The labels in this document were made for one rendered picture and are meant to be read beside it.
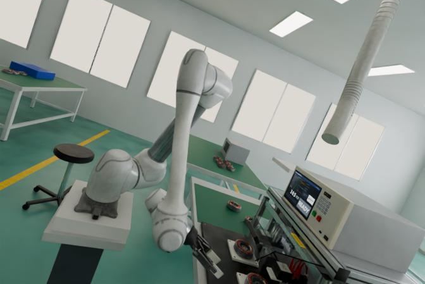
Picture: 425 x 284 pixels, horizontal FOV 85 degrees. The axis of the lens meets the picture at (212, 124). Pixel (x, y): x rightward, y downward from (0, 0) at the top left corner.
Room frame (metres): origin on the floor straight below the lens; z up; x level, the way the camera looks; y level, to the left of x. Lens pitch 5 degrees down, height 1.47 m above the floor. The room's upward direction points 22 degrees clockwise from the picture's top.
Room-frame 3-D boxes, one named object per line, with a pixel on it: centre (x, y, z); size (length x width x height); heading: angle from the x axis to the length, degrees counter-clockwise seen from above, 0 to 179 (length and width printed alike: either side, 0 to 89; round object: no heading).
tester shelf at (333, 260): (1.12, -0.75, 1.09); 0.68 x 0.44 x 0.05; 9
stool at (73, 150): (2.11, 1.10, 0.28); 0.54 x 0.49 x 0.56; 99
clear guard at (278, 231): (0.92, -0.47, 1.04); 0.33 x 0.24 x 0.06; 99
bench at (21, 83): (3.62, 2.91, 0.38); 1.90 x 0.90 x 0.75; 9
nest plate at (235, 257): (1.19, -0.42, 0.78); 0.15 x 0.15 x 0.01; 9
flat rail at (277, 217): (1.09, -0.53, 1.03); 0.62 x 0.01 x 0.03; 9
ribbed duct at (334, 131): (2.32, -1.12, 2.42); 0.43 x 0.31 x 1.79; 9
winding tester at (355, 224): (1.11, -0.75, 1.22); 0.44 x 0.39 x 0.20; 9
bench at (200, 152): (3.45, -0.25, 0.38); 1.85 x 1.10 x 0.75; 9
